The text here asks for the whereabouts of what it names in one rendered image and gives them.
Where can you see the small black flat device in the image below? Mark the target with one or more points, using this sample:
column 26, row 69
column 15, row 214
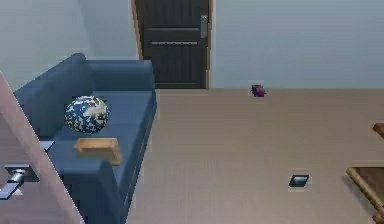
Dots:
column 298, row 181

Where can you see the blue sofa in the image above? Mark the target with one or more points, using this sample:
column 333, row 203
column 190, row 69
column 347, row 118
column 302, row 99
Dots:
column 126, row 110

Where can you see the dark panelled room door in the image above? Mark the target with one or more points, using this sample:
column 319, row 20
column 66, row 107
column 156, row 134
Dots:
column 173, row 60

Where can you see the tan open box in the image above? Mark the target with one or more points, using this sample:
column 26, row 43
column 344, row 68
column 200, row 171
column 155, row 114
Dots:
column 100, row 149

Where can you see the purple and red small object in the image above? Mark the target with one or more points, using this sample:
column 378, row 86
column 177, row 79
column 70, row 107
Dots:
column 258, row 90

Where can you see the pinkish brown room door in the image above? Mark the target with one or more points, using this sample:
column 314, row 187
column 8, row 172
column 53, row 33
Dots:
column 26, row 186

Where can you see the blue and white ball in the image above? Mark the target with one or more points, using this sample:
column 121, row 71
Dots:
column 86, row 114

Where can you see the brown wooden furniture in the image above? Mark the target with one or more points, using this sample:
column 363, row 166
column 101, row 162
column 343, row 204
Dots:
column 370, row 186

